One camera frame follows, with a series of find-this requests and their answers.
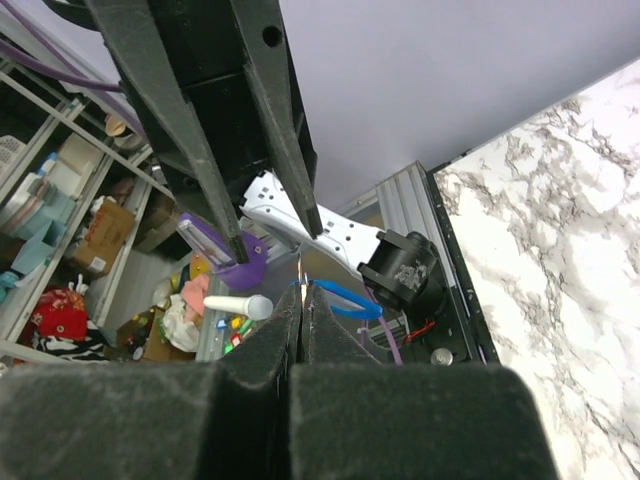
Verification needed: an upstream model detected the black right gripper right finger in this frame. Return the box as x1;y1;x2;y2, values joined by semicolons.
288;289;558;479

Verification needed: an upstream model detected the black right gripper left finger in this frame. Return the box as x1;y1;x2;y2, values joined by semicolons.
1;286;301;479

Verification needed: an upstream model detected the black table edge frame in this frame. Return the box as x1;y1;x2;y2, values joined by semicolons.
344;159;501;366

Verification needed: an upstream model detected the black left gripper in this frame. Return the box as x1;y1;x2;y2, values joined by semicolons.
49;1;323;264

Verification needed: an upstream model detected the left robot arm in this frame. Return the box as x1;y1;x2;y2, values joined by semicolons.
49;1;445;315

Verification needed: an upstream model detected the blue plastic key tag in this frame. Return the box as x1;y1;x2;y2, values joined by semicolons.
313;280;384;321

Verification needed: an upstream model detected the red patterned plush toy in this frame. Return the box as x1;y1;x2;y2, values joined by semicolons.
30;288;108;362

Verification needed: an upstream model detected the white storage shelf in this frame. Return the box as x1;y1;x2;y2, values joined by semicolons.
1;58;166;369

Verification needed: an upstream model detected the cardboard box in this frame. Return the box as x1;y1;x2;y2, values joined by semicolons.
64;198;135;279

